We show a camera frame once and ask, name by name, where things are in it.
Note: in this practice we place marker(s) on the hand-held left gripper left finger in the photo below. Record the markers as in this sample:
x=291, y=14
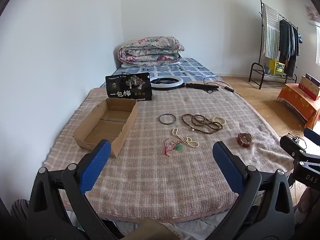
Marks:
x=96, y=165

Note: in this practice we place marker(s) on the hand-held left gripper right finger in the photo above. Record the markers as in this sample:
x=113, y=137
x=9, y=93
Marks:
x=227, y=165

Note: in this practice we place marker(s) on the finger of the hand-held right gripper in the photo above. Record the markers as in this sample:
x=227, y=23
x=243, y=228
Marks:
x=306, y=173
x=313, y=136

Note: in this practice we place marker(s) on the orange cloth covered table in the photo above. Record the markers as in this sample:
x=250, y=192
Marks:
x=297, y=100

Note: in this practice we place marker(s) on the tan cardboard box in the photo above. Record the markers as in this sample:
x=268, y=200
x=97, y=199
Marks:
x=307, y=86

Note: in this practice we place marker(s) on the dark flat box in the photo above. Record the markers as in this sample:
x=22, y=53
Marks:
x=313, y=78

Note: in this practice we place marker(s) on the pink plaid blanket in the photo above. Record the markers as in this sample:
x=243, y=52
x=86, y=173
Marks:
x=162, y=180

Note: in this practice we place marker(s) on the dark thin bangle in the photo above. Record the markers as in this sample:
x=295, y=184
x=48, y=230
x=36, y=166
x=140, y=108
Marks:
x=159, y=119

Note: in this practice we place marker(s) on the yellow crate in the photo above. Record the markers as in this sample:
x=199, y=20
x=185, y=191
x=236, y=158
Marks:
x=276, y=67

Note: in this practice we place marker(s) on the small grey pot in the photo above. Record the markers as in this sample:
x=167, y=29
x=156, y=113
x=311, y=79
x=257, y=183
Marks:
x=267, y=69

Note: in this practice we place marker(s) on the black snack bag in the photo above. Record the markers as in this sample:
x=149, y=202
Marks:
x=125, y=87

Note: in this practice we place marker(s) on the black folded tripod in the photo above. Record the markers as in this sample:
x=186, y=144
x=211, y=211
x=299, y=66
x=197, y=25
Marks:
x=200, y=86

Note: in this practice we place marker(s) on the person's striped clothing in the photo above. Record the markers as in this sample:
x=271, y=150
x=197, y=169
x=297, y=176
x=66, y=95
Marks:
x=18, y=211

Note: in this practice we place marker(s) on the black metal clothes rack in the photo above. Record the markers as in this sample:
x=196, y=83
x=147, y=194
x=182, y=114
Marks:
x=257, y=64

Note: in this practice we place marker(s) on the window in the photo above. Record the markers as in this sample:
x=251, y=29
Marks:
x=318, y=45

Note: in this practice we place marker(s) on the blue hanging garment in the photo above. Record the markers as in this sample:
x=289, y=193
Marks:
x=294, y=42

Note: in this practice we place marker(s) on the dark hanging garment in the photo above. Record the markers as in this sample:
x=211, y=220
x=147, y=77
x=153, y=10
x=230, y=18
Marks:
x=283, y=40

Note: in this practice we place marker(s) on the blue patterned bed sheet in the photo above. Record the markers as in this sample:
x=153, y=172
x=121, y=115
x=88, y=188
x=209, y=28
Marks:
x=180, y=70

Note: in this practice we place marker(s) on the striped hanging towel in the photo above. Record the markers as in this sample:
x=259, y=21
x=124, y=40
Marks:
x=271, y=35

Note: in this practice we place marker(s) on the folded floral quilt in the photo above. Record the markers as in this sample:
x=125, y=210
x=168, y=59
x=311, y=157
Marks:
x=150, y=52

